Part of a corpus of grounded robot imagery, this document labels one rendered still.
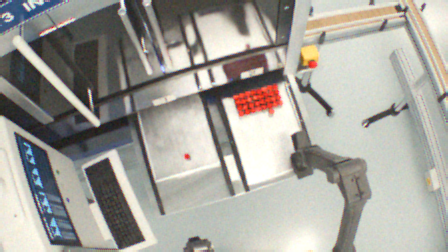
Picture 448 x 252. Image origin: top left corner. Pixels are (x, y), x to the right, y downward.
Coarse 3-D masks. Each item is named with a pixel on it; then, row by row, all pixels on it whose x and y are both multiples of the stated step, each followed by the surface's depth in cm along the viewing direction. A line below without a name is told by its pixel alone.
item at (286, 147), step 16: (288, 96) 188; (288, 112) 186; (240, 128) 186; (256, 128) 185; (272, 128) 185; (288, 128) 185; (240, 144) 184; (256, 144) 184; (272, 144) 183; (288, 144) 183; (256, 160) 182; (272, 160) 182; (288, 160) 182; (256, 176) 181; (272, 176) 180
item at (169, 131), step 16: (192, 96) 190; (144, 112) 189; (160, 112) 189; (176, 112) 188; (192, 112) 188; (144, 128) 187; (160, 128) 187; (176, 128) 187; (192, 128) 186; (208, 128) 183; (160, 144) 185; (176, 144) 185; (192, 144) 185; (208, 144) 184; (160, 160) 184; (176, 160) 183; (192, 160) 183; (208, 160) 183; (160, 176) 182
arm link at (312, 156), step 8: (304, 152) 149; (312, 152) 144; (320, 152) 139; (328, 152) 136; (304, 160) 150; (312, 160) 143; (320, 160) 135; (328, 160) 127; (336, 160) 122; (344, 160) 120; (320, 168) 136; (328, 168) 119; (328, 176) 119; (336, 176) 114
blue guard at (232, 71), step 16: (224, 64) 161; (240, 64) 165; (256, 64) 169; (272, 64) 174; (176, 80) 161; (192, 80) 166; (208, 80) 171; (224, 80) 176; (128, 96) 160; (144, 96) 166; (160, 96) 171; (176, 96) 176; (96, 112) 164; (112, 112) 170; (128, 112) 176; (48, 128) 160; (64, 128) 167; (80, 128) 173
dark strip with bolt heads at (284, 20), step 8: (280, 0) 125; (288, 0) 126; (280, 8) 130; (288, 8) 131; (280, 16) 136; (288, 16) 137; (280, 24) 142; (288, 24) 143; (280, 32) 148; (288, 32) 150; (280, 40) 155
